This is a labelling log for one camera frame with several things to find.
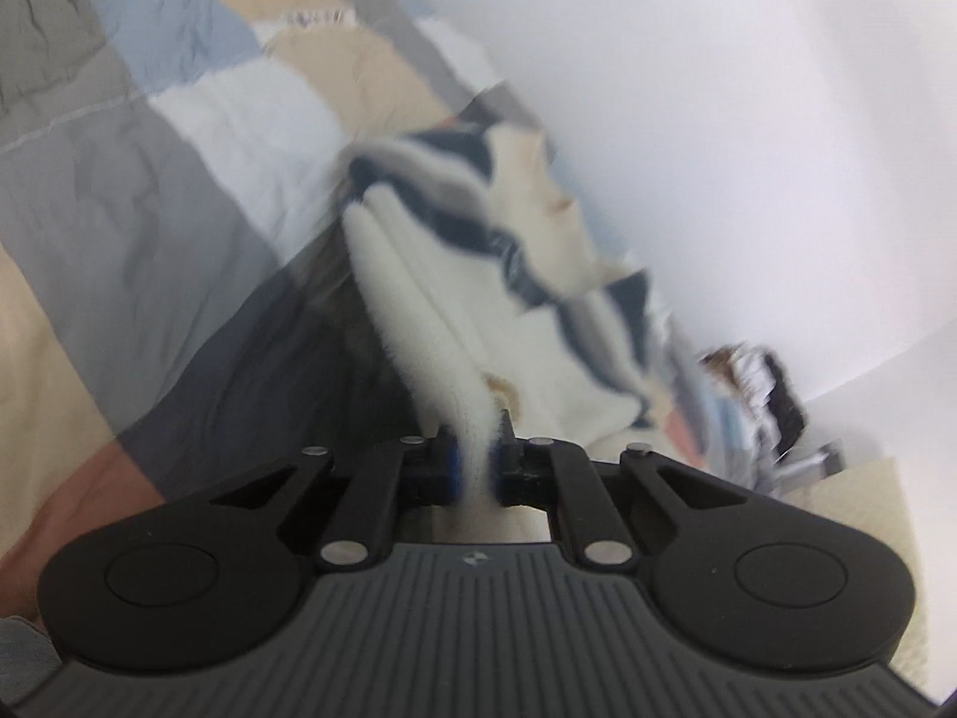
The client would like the cream sweater with blue stripes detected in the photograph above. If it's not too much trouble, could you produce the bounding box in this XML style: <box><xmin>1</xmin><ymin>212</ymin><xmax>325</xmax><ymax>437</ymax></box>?
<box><xmin>341</xmin><ymin>123</ymin><xmax>668</xmax><ymax>543</ymax></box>

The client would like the pile of clothes on nightstand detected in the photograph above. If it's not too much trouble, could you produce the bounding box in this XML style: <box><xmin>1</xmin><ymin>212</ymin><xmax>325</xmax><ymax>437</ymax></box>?
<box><xmin>701</xmin><ymin>342</ymin><xmax>806</xmax><ymax>462</ymax></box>

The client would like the patchwork checkered bed quilt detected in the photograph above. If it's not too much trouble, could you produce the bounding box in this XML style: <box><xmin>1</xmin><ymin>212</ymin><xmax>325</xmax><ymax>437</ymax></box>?
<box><xmin>2</xmin><ymin>0</ymin><xmax>754</xmax><ymax>619</ymax></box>

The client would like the cream quilted headboard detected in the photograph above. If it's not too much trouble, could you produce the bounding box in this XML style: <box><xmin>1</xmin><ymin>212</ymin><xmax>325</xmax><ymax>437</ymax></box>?
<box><xmin>780</xmin><ymin>457</ymin><xmax>929</xmax><ymax>692</ymax></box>

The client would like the white quilt label tag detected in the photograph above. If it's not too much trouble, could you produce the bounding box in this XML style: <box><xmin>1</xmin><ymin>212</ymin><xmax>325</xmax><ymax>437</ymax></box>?
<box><xmin>279</xmin><ymin>7</ymin><xmax>358</xmax><ymax>31</ymax></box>

